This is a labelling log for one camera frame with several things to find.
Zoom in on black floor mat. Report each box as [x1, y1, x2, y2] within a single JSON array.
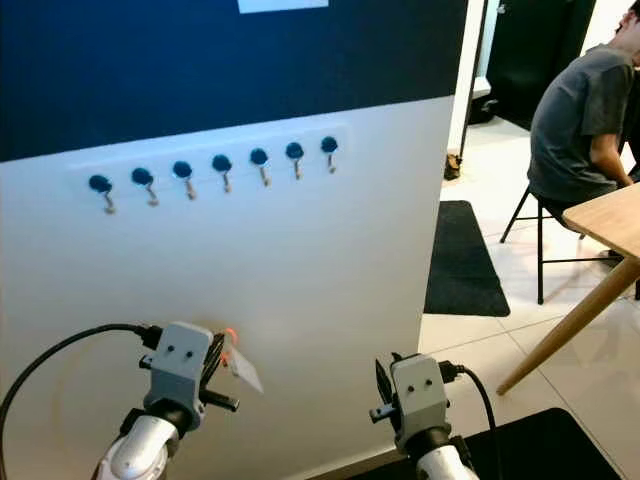
[[345, 406, 623, 480], [422, 200, 512, 319]]

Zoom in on black metal chair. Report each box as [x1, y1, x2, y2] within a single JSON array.
[[500, 185, 640, 307]]

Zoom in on light wooden table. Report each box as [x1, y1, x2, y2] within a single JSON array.
[[496, 183, 640, 397]]

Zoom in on seated person in dark shirt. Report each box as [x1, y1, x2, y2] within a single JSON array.
[[527, 8, 640, 209]]

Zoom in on dark door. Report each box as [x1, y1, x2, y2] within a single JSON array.
[[486, 0, 599, 130]]

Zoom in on white paper sheet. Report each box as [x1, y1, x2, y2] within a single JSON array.
[[238, 0, 329, 15]]

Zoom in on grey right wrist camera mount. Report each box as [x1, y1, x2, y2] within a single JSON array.
[[390, 353, 450, 452]]

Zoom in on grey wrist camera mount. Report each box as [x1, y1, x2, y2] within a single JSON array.
[[150, 321, 217, 417], [390, 353, 450, 452]]

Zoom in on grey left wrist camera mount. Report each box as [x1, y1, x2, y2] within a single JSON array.
[[150, 321, 217, 417]]

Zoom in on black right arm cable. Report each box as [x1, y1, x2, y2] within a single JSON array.
[[440, 361, 503, 480]]

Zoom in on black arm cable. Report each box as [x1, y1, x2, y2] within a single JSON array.
[[440, 361, 503, 480], [0, 322, 162, 480]]

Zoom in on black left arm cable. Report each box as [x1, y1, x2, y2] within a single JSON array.
[[0, 322, 162, 480]]

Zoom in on blue knob wall hook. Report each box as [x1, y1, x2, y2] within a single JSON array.
[[212, 153, 234, 195], [249, 147, 270, 188], [131, 167, 156, 209], [171, 160, 195, 202], [89, 174, 114, 216], [285, 141, 305, 182], [320, 135, 340, 176]]

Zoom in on white hook rail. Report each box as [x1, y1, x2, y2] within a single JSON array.
[[72, 122, 350, 202]]

